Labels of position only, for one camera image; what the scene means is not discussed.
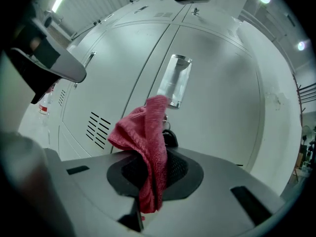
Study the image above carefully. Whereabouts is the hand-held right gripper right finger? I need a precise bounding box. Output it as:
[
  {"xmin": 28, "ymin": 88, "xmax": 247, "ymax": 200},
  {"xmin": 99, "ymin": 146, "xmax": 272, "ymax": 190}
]
[{"xmin": 136, "ymin": 146, "xmax": 291, "ymax": 237}]

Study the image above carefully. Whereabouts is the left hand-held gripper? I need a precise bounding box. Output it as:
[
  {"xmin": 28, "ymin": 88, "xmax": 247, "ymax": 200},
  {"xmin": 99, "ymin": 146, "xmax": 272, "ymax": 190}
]
[{"xmin": 0, "ymin": 17, "xmax": 87, "ymax": 133}]

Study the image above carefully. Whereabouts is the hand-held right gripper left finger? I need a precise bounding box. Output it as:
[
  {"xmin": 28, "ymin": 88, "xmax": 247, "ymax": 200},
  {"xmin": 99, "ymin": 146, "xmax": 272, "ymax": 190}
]
[{"xmin": 43, "ymin": 145, "xmax": 149, "ymax": 233}]

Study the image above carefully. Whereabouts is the red knitted cloth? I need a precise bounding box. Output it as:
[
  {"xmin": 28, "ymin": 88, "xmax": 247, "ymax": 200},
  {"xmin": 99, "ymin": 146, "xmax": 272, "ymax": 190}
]
[{"xmin": 107, "ymin": 94, "xmax": 182, "ymax": 218}]

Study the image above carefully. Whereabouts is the white cabinet door panel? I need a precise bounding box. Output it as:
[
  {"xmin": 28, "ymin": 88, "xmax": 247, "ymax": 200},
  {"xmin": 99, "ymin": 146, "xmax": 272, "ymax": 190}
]
[{"xmin": 120, "ymin": 24, "xmax": 262, "ymax": 170}]

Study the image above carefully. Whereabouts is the grey metal locker cabinet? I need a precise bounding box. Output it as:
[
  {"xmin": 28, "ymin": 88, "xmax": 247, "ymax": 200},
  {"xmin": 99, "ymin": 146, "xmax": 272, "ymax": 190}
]
[{"xmin": 48, "ymin": 0, "xmax": 298, "ymax": 197}]

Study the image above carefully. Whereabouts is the clear bottle red label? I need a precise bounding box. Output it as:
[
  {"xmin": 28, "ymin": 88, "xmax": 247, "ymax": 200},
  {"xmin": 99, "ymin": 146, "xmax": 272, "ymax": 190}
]
[{"xmin": 38, "ymin": 82, "xmax": 57, "ymax": 117}]

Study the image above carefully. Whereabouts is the black key fob with key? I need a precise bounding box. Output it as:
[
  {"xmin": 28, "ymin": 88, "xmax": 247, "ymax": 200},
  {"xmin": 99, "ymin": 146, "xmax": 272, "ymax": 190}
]
[{"xmin": 161, "ymin": 114, "xmax": 179, "ymax": 148}]

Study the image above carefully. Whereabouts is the long ceiling strip light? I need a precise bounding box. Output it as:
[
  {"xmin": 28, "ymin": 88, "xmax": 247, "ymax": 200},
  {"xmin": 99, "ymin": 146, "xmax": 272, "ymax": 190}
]
[{"xmin": 51, "ymin": 0, "xmax": 67, "ymax": 13}]

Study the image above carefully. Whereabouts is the standing fan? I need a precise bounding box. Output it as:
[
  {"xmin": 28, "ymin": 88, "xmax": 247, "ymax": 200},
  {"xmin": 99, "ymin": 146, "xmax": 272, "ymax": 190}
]
[{"xmin": 300, "ymin": 124, "xmax": 316, "ymax": 148}]

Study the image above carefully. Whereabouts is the black metal railing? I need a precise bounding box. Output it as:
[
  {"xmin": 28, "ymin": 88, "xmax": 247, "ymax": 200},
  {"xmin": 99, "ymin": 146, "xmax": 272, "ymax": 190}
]
[{"xmin": 292, "ymin": 74, "xmax": 316, "ymax": 106}]

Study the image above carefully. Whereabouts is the recessed metal door handle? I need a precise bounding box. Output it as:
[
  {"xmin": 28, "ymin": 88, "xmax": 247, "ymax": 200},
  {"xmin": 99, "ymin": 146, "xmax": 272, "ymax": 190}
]
[
  {"xmin": 157, "ymin": 54, "xmax": 193, "ymax": 109},
  {"xmin": 73, "ymin": 51, "xmax": 97, "ymax": 89}
]

